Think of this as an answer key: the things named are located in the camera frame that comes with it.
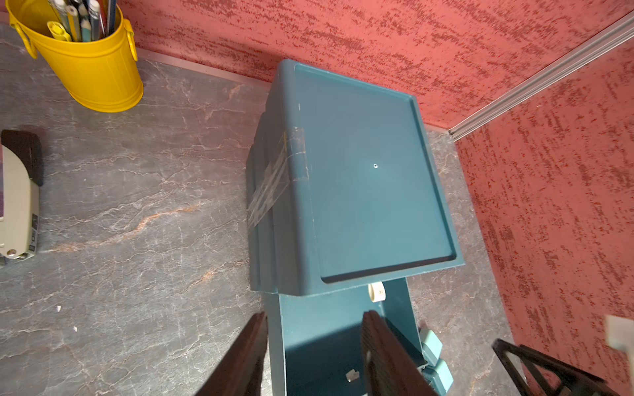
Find white stapler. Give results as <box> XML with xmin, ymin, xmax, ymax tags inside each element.
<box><xmin>1</xmin><ymin>130</ymin><xmax>44</xmax><ymax>262</ymax></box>

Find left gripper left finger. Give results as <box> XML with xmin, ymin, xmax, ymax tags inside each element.
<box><xmin>195</xmin><ymin>312</ymin><xmax>268</xmax><ymax>396</ymax></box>

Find teal drawer cabinet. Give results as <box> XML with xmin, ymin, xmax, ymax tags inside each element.
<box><xmin>246</xmin><ymin>59</ymin><xmax>464</xmax><ymax>395</ymax></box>

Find pens in bucket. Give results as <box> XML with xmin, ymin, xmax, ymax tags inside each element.
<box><xmin>46</xmin><ymin>0</ymin><xmax>119</xmax><ymax>43</ymax></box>

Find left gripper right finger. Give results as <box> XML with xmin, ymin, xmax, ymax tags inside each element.
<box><xmin>361</xmin><ymin>310</ymin><xmax>437</xmax><ymax>396</ymax></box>

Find teal plug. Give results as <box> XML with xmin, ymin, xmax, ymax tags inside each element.
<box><xmin>419</xmin><ymin>328</ymin><xmax>442</xmax><ymax>366</ymax></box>
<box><xmin>422</xmin><ymin>359</ymin><xmax>454</xmax><ymax>396</ymax></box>

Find yellow pen bucket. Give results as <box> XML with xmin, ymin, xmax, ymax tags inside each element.
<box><xmin>5</xmin><ymin>1</ymin><xmax>144</xmax><ymax>113</ymax></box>

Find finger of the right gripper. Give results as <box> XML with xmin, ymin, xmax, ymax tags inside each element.
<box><xmin>492</xmin><ymin>338</ymin><xmax>617</xmax><ymax>396</ymax></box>

